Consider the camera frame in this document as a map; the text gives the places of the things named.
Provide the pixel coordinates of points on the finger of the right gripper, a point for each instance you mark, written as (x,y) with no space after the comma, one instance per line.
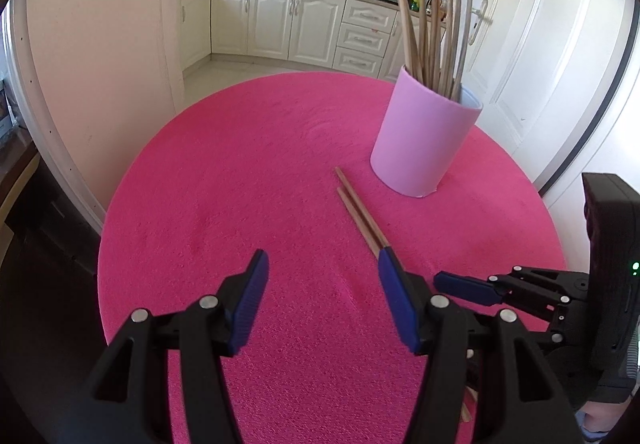
(468,288)
(528,278)

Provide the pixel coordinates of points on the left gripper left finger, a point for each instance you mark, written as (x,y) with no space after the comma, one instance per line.
(125,397)

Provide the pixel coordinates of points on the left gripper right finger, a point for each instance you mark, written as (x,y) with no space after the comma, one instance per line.
(519,398)

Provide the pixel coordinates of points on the dark wooden chopstick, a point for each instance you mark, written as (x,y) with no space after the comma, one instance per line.
(412,58)

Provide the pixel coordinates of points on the cream lower kitchen cabinets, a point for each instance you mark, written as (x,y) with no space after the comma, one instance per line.
(361,37)

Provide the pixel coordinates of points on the person's right hand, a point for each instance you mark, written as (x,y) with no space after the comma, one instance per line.
(596,419)

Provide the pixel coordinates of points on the pink cylindrical utensil cup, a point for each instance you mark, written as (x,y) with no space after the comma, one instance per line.
(420,134)

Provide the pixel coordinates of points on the pink round table mat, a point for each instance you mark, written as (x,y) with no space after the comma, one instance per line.
(257,166)

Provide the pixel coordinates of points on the cream open door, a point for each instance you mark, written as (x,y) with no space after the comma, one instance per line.
(94,81)

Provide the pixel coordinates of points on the white door with handle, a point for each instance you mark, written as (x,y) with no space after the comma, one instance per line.
(542,69)

